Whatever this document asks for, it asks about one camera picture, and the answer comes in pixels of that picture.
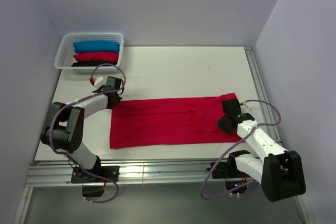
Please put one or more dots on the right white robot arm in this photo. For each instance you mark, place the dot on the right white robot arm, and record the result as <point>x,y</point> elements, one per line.
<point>278,170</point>

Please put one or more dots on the rolled black t shirt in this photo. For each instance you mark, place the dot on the rolled black t shirt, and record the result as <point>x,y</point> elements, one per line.
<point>91,63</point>

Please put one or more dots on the aluminium front rail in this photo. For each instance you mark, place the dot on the aluminium front rail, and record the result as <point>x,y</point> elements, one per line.
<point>59,173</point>

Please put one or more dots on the rolled blue t shirt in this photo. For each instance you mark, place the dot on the rolled blue t shirt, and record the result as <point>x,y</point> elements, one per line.
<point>96,45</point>

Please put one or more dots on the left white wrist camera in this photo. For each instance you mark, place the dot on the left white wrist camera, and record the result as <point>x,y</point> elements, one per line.
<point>97,81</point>

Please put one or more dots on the rolled red t shirt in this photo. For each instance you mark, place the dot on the rolled red t shirt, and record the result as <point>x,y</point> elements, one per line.
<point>97,56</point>

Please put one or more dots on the white perforated plastic basket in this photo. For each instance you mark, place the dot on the white perforated plastic basket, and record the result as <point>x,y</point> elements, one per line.
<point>64,57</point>

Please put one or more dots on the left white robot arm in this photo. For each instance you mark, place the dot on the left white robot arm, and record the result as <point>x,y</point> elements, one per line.
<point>63,130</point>

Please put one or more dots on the aluminium side rail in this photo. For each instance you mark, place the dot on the aluminium side rail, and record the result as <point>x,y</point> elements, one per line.
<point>260,90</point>

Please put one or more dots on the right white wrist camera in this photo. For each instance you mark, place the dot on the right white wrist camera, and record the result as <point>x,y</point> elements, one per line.
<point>245,108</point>

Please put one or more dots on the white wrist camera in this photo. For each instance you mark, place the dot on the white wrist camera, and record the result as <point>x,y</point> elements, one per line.
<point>245,108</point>
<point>97,81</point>

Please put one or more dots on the red t shirt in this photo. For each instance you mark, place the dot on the red t shirt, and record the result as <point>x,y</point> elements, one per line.
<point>97,56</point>
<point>169,121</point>

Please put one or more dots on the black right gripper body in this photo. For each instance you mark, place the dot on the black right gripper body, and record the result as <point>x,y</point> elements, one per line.
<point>222,123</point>

